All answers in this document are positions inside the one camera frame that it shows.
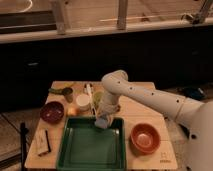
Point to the light green cup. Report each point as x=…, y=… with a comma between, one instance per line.
x=97, y=98

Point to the blue grey sponge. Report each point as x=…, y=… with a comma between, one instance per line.
x=103, y=122

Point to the orange bowl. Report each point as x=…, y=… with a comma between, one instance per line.
x=145, y=138

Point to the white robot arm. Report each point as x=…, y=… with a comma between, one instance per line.
x=195, y=115

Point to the green plastic tray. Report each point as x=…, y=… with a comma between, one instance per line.
x=85, y=147

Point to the black stand left of table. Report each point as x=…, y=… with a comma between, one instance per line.
x=23, y=132

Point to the blue object on floor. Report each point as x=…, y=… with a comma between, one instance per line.
x=194, y=93

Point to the white cup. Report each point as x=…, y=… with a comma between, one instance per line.
x=83, y=102

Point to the small orange fruit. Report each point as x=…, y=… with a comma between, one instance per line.
x=72, y=111

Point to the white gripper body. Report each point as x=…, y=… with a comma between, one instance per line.
x=106, y=113

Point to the green vegetable toy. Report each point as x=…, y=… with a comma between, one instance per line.
x=55, y=91

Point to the white handled utensil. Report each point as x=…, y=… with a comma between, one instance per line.
x=88, y=88

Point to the dark red bowl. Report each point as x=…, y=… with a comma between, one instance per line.
x=52, y=112

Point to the wooden block with black brush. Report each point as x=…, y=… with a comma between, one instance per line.
x=42, y=142

